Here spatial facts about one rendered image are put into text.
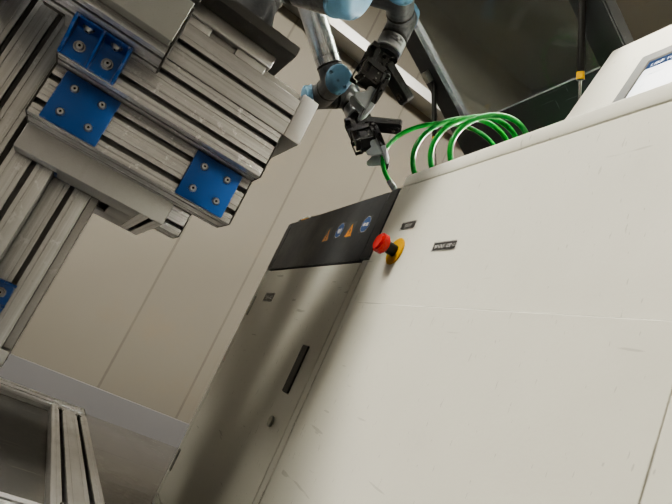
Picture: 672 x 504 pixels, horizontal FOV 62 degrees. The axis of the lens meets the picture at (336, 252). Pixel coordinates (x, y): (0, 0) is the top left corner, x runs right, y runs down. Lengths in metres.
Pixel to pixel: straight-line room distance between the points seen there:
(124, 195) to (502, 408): 0.74
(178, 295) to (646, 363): 2.54
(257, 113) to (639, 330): 0.70
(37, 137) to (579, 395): 0.90
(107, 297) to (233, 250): 0.65
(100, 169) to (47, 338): 1.85
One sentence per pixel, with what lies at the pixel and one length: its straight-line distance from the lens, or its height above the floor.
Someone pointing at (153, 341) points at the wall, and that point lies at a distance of 2.89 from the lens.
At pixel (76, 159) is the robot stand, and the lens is 1.07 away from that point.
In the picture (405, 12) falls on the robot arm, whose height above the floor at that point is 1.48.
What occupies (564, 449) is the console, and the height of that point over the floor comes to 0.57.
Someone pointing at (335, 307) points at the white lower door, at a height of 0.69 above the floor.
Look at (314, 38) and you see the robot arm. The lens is 1.72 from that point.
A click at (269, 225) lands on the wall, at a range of 3.03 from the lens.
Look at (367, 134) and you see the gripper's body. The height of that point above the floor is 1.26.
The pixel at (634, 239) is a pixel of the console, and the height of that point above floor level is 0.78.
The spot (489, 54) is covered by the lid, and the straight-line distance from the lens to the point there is 1.88.
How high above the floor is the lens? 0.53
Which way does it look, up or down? 13 degrees up
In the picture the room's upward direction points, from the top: 25 degrees clockwise
